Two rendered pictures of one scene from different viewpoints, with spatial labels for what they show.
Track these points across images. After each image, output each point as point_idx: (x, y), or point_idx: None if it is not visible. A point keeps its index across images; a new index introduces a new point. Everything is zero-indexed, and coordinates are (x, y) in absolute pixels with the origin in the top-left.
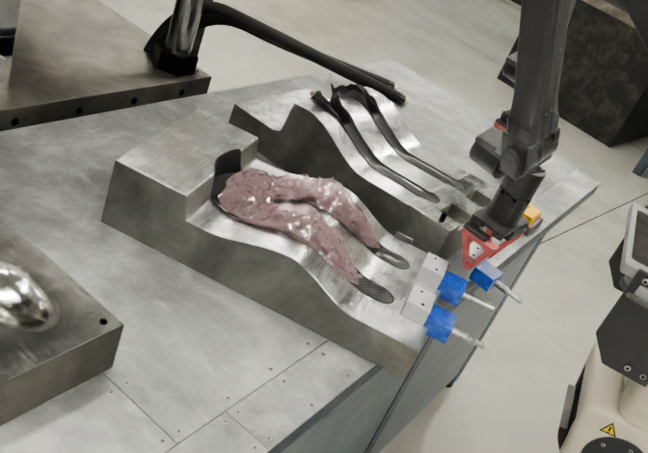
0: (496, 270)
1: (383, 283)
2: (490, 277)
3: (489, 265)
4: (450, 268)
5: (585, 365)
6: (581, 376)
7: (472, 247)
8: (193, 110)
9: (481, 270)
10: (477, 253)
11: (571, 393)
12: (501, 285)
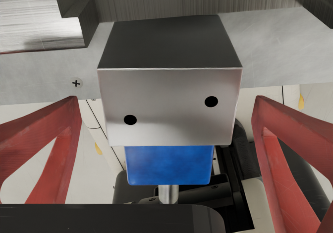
0: (193, 168)
1: None
2: (130, 175)
3: (194, 146)
4: (113, 23)
5: (248, 231)
6: (240, 218)
7: (190, 87)
8: None
9: (128, 147)
10: (162, 123)
11: (211, 205)
12: (162, 188)
